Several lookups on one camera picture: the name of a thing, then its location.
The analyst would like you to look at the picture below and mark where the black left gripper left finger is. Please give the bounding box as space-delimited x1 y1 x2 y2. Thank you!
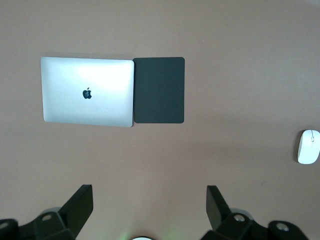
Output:
0 184 94 240

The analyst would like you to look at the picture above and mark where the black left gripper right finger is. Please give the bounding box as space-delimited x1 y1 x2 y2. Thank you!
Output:
199 184 311 240

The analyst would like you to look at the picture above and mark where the white wireless mouse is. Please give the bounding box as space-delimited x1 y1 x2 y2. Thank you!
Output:
296 129 320 165

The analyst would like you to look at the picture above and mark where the black rectangular mouse pad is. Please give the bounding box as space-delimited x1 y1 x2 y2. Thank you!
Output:
132 56 186 125

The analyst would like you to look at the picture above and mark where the silver closed laptop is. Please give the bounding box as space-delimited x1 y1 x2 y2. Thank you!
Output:
40 56 135 128

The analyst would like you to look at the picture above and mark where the brown table cover sheet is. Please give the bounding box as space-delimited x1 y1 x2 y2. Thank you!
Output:
0 0 320 240

